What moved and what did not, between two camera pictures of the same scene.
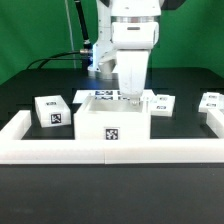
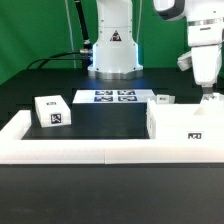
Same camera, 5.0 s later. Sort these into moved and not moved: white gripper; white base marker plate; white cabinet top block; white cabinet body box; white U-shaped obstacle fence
Moved: white gripper; white cabinet body box
Not moved: white cabinet top block; white base marker plate; white U-shaped obstacle fence
